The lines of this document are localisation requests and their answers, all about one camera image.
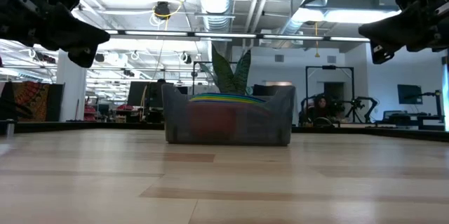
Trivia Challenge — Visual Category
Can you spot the smoky grey plastic basket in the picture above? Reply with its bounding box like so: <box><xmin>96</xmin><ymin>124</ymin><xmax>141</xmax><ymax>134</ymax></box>
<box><xmin>161</xmin><ymin>84</ymin><xmax>296</xmax><ymax>147</ymax></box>

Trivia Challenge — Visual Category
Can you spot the black ceiling cable reel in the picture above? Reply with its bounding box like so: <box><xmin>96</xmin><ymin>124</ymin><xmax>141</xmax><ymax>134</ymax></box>
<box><xmin>154</xmin><ymin>1</ymin><xmax>171</xmax><ymax>20</ymax></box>

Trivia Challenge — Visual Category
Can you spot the white pillar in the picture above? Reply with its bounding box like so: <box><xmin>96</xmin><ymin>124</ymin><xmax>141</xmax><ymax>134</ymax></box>
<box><xmin>55</xmin><ymin>50</ymin><xmax>88</xmax><ymax>122</ymax></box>

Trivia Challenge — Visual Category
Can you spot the orange patterned wall tapestry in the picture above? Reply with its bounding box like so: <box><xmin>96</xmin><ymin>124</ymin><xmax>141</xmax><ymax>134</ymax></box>
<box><xmin>0</xmin><ymin>81</ymin><xmax>50</xmax><ymax>122</ymax></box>

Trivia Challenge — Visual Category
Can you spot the black gantry frame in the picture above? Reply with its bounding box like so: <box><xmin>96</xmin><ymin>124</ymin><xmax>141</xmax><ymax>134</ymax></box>
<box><xmin>304</xmin><ymin>65</ymin><xmax>355</xmax><ymax>112</ymax></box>

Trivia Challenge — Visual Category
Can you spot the blue measuring cup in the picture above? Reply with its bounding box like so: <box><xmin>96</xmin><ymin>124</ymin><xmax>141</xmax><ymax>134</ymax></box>
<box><xmin>189</xmin><ymin>98</ymin><xmax>267</xmax><ymax>105</ymax></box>

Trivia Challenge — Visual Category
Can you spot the long ceiling light bar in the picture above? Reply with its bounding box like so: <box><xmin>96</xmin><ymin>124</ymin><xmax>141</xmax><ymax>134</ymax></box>
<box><xmin>105</xmin><ymin>29</ymin><xmax>373</xmax><ymax>45</ymax></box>

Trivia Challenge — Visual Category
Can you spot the green artificial plant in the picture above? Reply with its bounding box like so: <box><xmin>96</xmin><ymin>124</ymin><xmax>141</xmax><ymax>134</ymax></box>
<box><xmin>210</xmin><ymin>44</ymin><xmax>252</xmax><ymax>95</ymax></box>

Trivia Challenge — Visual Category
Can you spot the dark wall monitor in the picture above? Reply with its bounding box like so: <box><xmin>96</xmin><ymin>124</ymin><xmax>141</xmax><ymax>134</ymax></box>
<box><xmin>397</xmin><ymin>84</ymin><xmax>423</xmax><ymax>105</ymax></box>

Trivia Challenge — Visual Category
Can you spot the black desk monitor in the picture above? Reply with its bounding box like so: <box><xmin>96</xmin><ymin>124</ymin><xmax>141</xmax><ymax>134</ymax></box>
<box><xmin>128</xmin><ymin>80</ymin><xmax>166</xmax><ymax>112</ymax></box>

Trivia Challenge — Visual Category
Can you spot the person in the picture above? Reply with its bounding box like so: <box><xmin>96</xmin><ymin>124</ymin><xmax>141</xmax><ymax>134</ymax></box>
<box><xmin>308</xmin><ymin>94</ymin><xmax>333</xmax><ymax>125</ymax></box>

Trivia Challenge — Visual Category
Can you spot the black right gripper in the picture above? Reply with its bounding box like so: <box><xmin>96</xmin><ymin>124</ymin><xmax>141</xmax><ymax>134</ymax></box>
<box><xmin>358</xmin><ymin>4</ymin><xmax>449</xmax><ymax>65</ymax></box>

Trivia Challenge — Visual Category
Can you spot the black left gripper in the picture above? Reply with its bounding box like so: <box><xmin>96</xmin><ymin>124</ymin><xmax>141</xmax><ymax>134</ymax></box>
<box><xmin>0</xmin><ymin>0</ymin><xmax>111</xmax><ymax>69</ymax></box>

